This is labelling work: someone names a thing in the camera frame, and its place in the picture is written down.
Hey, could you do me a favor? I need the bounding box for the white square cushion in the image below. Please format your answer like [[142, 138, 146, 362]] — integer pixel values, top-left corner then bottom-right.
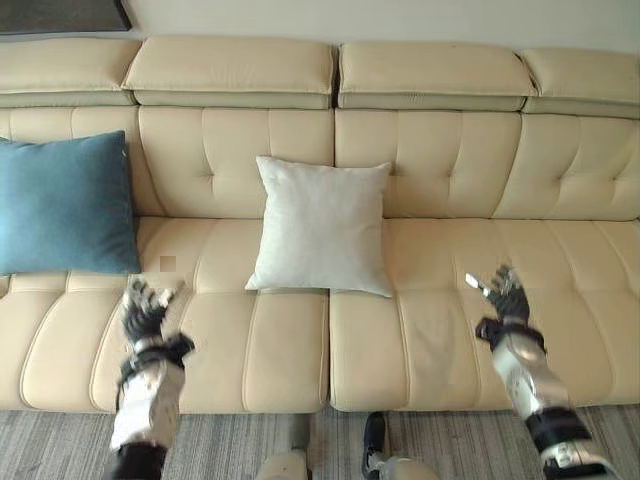
[[244, 155, 394, 300]]

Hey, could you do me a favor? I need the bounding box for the robot leg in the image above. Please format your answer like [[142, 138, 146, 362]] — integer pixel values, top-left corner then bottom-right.
[[362, 410, 441, 480], [258, 412, 317, 480]]

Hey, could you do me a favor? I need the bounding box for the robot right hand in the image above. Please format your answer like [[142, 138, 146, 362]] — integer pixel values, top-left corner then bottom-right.
[[464, 265, 532, 331]]

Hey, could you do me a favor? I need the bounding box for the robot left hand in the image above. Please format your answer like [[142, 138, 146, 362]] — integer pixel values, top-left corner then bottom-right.
[[121, 275, 186, 347]]

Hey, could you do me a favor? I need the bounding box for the dark framed wall picture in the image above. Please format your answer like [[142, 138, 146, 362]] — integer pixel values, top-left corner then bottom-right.
[[0, 0, 133, 35]]

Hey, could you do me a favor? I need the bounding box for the cream leather sofa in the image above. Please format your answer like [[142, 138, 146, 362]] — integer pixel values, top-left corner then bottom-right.
[[0, 35, 640, 414]]

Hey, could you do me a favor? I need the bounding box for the robot right leg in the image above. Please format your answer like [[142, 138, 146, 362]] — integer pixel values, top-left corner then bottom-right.
[[362, 410, 441, 480]]

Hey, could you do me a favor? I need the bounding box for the robot left leg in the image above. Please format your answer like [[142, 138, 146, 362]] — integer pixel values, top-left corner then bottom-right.
[[258, 412, 317, 480]]

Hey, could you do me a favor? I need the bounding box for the blue rectangular cushion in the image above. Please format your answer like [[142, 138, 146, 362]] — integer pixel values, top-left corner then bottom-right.
[[0, 130, 143, 277]]

